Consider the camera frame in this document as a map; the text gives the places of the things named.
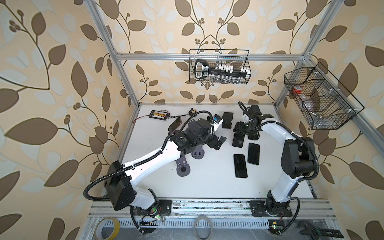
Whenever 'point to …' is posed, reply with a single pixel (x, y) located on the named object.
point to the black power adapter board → (158, 114)
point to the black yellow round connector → (192, 111)
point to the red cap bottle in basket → (297, 89)
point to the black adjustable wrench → (314, 232)
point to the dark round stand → (183, 168)
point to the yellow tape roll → (98, 228)
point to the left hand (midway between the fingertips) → (220, 131)
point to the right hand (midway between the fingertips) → (239, 132)
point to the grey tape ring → (211, 229)
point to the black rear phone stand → (228, 118)
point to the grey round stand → (198, 152)
